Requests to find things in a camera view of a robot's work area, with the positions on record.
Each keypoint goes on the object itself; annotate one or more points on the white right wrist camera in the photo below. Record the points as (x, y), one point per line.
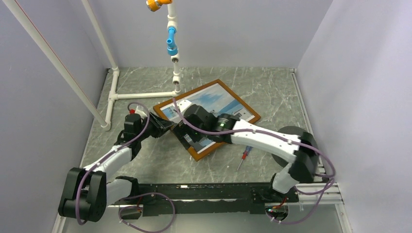
(183, 105)

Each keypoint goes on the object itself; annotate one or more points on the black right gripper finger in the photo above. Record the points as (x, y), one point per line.
(187, 141)
(178, 129)

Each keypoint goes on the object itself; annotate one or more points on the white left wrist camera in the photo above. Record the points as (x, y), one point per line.
(139, 112)

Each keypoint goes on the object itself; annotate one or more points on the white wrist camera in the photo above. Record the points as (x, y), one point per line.
(183, 105)
(139, 112)

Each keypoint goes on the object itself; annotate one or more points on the wooden picture frame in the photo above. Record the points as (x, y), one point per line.
(217, 99)

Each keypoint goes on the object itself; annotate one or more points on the white pvc pipe structure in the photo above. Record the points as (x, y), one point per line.
(39, 95)

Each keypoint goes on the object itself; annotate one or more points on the blue handled screwdriver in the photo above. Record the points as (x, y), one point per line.
(244, 155)

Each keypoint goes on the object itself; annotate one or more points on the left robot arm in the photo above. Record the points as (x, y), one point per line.
(87, 191)

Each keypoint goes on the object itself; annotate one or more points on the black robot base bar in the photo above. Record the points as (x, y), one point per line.
(207, 198)

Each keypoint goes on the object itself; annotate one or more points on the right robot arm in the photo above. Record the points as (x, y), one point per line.
(297, 151)

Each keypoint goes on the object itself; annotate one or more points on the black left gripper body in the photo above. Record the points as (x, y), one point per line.
(154, 127)

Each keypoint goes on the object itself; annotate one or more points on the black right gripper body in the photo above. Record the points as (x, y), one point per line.
(200, 132)

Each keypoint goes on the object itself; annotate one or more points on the orange pipe cap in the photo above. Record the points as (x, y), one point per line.
(155, 5)

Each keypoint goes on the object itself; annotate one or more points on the blue pipe elbow fitting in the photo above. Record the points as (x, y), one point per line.
(171, 44)

